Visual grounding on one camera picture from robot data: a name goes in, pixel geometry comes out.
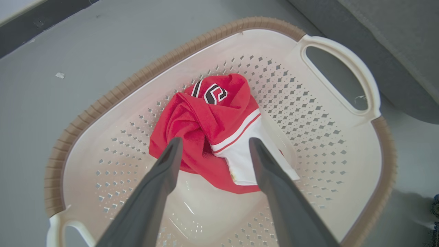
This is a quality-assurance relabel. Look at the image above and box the cream laundry basket brown rim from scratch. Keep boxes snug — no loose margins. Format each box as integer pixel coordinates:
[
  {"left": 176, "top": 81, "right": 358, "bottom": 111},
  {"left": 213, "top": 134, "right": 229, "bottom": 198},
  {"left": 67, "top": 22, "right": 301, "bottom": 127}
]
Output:
[{"left": 44, "top": 16, "right": 398, "bottom": 247}]

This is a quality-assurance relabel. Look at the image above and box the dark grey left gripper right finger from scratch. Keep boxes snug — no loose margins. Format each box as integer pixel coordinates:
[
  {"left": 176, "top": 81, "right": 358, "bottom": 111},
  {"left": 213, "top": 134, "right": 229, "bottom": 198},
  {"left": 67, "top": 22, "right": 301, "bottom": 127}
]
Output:
[{"left": 249, "top": 137, "right": 341, "bottom": 247}]

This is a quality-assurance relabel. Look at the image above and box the red and white jersey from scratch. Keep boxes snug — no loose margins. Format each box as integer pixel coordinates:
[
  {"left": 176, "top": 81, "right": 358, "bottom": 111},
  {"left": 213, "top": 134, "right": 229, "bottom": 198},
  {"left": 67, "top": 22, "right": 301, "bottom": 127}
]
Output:
[{"left": 149, "top": 73, "right": 301, "bottom": 195}]

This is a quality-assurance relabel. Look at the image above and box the black wall baseboard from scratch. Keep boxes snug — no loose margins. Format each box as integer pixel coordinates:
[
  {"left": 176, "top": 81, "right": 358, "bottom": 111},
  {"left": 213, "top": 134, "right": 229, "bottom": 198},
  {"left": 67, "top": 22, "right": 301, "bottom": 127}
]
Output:
[{"left": 0, "top": 0, "right": 100, "bottom": 59}]

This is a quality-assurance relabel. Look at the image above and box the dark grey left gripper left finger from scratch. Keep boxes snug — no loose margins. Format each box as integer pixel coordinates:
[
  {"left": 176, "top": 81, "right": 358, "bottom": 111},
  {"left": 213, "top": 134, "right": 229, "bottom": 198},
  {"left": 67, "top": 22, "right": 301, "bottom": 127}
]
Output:
[{"left": 95, "top": 137, "right": 183, "bottom": 247}]

